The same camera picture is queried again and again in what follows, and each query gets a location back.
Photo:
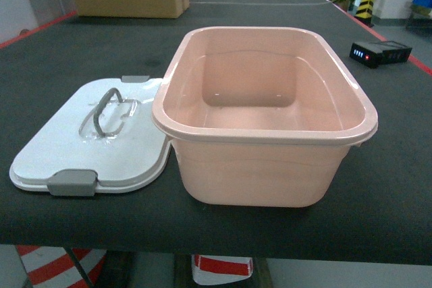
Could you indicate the white lid with grey handle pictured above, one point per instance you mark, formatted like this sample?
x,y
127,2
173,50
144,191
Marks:
x,y
102,140

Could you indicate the pink plastic storage box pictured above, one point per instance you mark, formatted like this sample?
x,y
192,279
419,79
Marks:
x,y
260,116

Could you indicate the black battery pack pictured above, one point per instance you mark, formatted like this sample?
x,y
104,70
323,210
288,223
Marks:
x,y
373,54

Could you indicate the dark grey table mat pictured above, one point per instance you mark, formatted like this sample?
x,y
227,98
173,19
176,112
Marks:
x,y
377,208

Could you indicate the yellow black striped bollard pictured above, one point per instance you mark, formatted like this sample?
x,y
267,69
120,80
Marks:
x,y
364,12

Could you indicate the red and white traffic cone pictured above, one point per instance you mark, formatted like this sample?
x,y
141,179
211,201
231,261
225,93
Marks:
x,y
47,266

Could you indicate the steel shelf with blue bins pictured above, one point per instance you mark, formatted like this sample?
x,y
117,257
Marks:
x,y
420,14

